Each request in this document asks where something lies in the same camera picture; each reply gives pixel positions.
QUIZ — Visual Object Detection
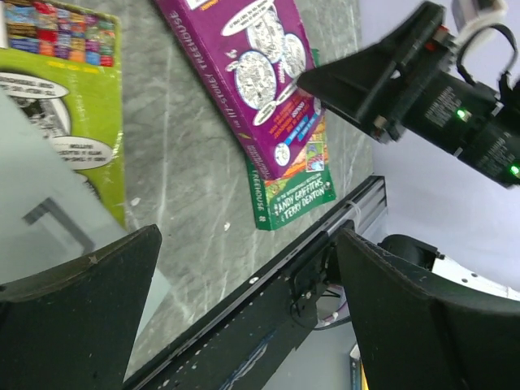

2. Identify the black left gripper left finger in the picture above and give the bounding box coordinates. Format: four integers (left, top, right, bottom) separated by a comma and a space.
1, 225, 162, 389

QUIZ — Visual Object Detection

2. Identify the green 104-storey treehouse book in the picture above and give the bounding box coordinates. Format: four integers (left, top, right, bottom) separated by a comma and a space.
237, 47, 336, 231

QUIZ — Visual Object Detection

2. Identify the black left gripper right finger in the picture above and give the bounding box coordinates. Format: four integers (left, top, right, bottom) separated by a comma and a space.
337, 229, 519, 389

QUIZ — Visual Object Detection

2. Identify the purple 117-storey treehouse book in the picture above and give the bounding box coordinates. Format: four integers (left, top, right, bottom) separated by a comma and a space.
157, 0, 323, 180

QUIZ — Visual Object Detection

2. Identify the aluminium frame rail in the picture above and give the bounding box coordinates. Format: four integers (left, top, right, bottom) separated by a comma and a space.
323, 175, 387, 236

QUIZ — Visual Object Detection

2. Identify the lime green treehouse book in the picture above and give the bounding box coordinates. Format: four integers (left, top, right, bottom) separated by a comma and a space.
1, 1, 125, 224

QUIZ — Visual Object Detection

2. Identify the grey Great Gatsby book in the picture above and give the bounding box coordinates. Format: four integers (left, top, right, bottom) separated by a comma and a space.
0, 87, 171, 346

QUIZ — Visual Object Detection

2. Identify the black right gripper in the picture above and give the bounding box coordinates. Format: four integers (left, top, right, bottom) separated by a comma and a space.
297, 1, 519, 188

